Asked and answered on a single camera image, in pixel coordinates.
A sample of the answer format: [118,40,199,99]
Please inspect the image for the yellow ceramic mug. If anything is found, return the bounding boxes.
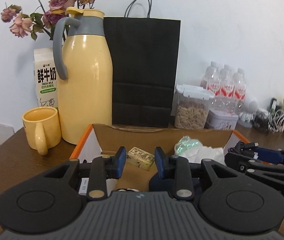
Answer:
[22,107,62,156]

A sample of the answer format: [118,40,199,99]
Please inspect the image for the white astronaut figurine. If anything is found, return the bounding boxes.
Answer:
[238,94,258,128]

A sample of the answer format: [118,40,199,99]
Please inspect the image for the tangled black and white cables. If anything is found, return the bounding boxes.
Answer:
[253,108,284,133]

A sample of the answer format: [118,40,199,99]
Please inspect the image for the iridescent plastic wrapped item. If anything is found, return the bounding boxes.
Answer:
[174,136,203,157]

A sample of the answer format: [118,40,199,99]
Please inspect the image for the white plastic bag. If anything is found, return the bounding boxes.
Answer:
[189,146,226,165]

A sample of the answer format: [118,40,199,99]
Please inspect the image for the dried pink rose bouquet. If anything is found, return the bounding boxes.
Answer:
[0,0,95,41]

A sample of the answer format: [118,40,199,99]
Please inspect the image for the yellow thermos jug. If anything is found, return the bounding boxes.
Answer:
[53,7,113,144]

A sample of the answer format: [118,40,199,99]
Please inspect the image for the white milk carton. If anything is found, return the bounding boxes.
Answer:
[34,48,58,108]

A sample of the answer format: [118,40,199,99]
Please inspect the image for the black paper shopping bag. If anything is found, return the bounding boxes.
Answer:
[104,3,181,127]

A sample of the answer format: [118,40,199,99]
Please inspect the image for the small yellow printed box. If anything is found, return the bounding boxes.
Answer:
[126,147,154,171]

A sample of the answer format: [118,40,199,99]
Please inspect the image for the middle water bottle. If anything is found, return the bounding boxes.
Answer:
[220,64,234,111]

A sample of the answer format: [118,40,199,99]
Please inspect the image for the black braided cable coil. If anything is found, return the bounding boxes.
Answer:
[228,141,259,157]

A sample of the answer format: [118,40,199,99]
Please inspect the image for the right water bottle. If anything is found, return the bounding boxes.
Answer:
[233,68,247,114]

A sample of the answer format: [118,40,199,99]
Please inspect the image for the left water bottle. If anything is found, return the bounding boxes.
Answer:
[201,61,221,96]

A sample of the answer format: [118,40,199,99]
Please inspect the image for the orange cardboard box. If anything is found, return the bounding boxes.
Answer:
[69,123,250,193]

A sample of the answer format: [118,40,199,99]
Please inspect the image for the dark navy pouch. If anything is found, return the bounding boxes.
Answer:
[149,173,175,194]

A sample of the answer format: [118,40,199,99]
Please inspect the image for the water bottle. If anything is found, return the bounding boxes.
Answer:
[201,61,221,96]
[233,68,247,114]
[220,64,234,111]

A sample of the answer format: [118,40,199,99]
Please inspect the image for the clear seed storage container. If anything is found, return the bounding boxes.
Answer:
[175,85,215,130]

